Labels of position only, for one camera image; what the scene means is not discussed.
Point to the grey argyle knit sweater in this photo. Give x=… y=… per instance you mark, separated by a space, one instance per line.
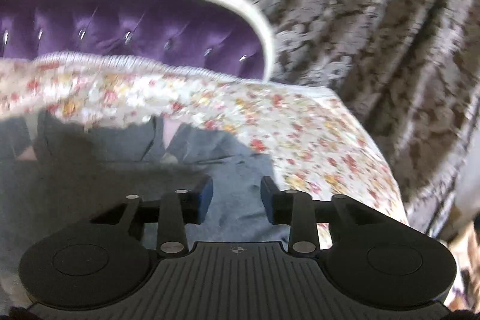
x=54 y=174

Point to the purple tufted headboard white frame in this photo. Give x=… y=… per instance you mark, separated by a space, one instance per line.
x=227 y=36

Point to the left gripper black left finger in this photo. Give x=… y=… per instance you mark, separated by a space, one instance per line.
x=101 y=260

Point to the grey damask curtain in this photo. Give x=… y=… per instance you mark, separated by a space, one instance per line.
x=407 y=69

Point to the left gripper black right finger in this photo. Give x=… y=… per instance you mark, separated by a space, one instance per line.
x=370 y=257

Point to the floral bedspread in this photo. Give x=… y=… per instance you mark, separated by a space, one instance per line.
x=314 y=143

